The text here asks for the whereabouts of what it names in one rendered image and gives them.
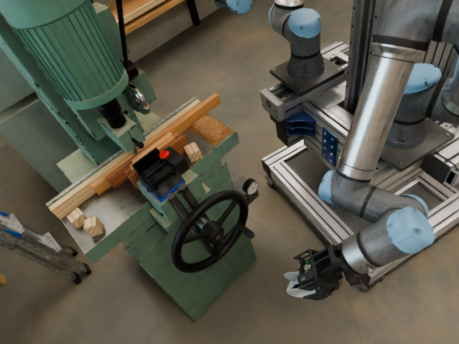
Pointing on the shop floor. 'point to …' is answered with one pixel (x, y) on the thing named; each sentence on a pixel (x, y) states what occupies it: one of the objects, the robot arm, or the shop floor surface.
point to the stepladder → (16, 234)
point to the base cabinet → (197, 284)
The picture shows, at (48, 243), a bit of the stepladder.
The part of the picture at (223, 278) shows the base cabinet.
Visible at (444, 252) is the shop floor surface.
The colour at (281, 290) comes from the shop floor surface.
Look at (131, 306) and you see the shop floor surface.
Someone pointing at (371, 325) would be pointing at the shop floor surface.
